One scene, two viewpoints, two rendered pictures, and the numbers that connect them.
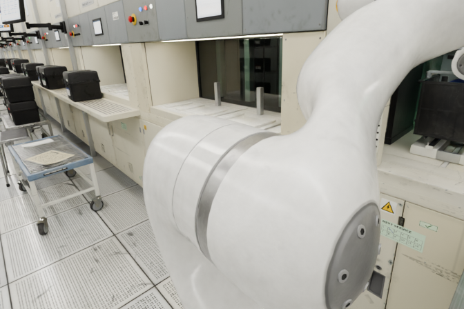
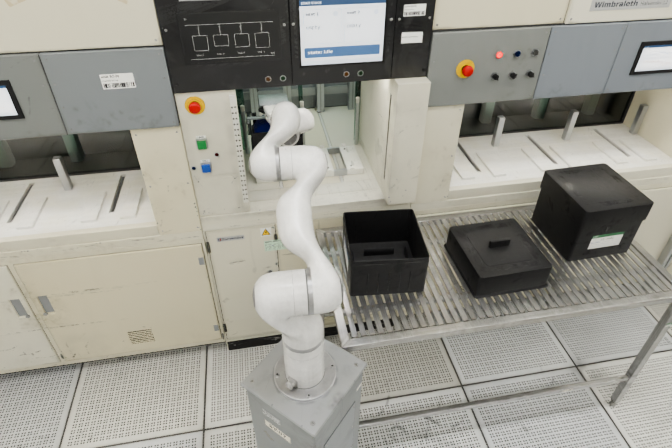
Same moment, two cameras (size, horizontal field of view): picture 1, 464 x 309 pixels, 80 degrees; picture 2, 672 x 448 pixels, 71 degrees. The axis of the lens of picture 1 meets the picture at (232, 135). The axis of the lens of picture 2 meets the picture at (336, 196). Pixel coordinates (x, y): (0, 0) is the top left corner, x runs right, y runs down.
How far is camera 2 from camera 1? 110 cm
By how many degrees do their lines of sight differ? 55
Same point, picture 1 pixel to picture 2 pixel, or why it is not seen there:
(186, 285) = (293, 331)
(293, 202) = (332, 287)
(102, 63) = not seen: outside the picture
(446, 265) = not seen: hidden behind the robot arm
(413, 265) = (289, 257)
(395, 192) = (267, 221)
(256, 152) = (315, 281)
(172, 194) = (294, 306)
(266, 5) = (99, 106)
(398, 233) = (276, 244)
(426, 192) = not seen: hidden behind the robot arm
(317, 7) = (168, 109)
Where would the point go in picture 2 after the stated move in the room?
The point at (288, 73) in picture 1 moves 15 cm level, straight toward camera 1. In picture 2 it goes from (149, 163) to (171, 179)
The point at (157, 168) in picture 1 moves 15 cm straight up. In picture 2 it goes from (280, 304) to (276, 260)
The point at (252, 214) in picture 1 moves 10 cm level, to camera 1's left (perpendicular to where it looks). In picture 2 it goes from (326, 295) to (304, 323)
